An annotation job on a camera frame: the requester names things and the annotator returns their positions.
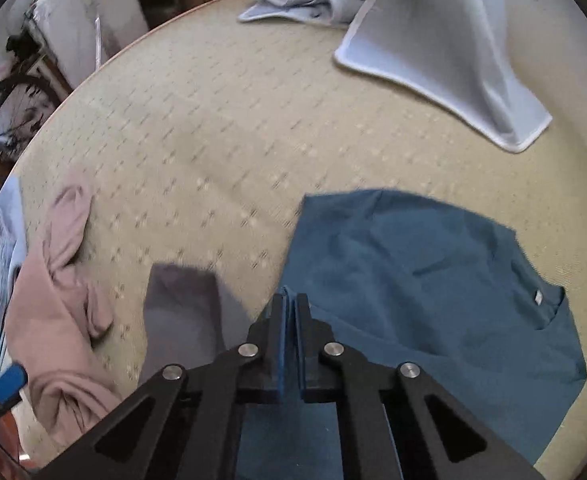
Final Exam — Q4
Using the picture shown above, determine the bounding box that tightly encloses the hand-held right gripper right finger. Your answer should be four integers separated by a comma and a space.
293, 292, 544, 480

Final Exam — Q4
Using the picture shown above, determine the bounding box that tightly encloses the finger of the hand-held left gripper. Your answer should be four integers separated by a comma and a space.
0, 364, 29, 406

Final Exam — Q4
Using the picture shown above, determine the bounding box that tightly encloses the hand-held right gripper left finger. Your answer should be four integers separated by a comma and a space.
36, 292, 288, 480

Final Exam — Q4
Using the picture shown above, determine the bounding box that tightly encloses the dark grey printed shirt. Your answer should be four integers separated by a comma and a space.
138, 262, 252, 386

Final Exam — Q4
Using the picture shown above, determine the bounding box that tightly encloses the teal shirt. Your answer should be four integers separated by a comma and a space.
236, 187, 587, 480

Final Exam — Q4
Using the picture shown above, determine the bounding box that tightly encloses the beige garment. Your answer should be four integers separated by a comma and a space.
6, 175, 124, 448

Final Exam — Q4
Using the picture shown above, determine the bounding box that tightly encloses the light blue blanket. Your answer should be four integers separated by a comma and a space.
215, 0, 553, 153

